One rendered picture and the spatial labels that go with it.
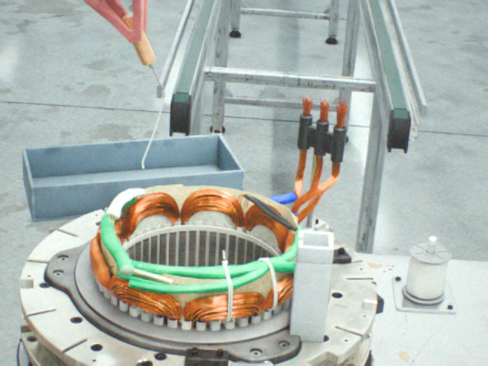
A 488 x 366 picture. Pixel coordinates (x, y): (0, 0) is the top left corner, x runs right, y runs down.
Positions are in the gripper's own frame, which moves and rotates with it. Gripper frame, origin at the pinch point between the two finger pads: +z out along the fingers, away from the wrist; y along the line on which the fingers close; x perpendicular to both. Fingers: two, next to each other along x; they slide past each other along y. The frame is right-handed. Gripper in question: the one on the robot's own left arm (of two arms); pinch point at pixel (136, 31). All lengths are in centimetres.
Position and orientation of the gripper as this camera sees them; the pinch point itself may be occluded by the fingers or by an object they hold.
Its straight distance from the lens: 112.6
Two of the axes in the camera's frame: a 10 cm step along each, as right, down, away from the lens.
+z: 2.8, 8.2, 5.0
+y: 1.2, -5.4, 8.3
